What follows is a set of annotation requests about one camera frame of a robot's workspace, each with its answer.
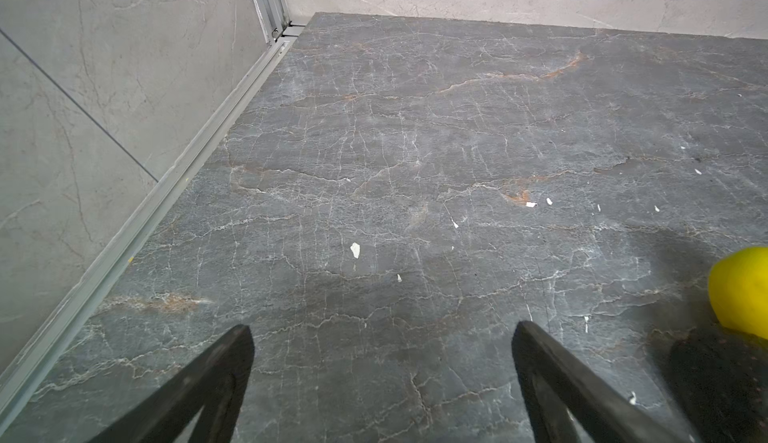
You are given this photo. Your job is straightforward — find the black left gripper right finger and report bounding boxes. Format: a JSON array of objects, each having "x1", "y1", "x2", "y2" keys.
[{"x1": 511, "y1": 321, "x2": 680, "y2": 442}]

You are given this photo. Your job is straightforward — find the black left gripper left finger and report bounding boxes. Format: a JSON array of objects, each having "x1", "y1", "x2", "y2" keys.
[{"x1": 92, "y1": 324, "x2": 255, "y2": 442}]

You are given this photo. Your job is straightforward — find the dark fake avocado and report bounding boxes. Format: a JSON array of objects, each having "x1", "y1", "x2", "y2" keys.
[{"x1": 668, "y1": 326, "x2": 767, "y2": 442}]

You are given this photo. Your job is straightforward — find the yellow fake lemon fruit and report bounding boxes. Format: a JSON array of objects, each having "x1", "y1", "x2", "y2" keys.
[{"x1": 708, "y1": 247, "x2": 767, "y2": 339}]

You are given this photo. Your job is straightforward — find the aluminium frame rail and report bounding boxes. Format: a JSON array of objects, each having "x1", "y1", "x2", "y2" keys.
[{"x1": 1, "y1": 0, "x2": 291, "y2": 428}]

